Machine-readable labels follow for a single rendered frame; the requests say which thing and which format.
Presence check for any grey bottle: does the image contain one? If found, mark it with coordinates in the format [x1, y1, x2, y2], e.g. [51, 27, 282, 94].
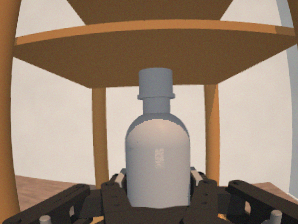
[125, 68, 191, 208]

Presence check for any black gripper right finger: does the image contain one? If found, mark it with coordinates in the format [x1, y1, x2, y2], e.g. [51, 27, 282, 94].
[183, 167, 298, 224]

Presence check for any brown wooden shelving unit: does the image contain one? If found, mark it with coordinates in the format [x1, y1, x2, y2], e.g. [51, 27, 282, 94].
[0, 0, 298, 224]

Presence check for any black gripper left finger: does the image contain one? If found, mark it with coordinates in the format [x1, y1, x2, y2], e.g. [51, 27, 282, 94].
[2, 168, 141, 224]

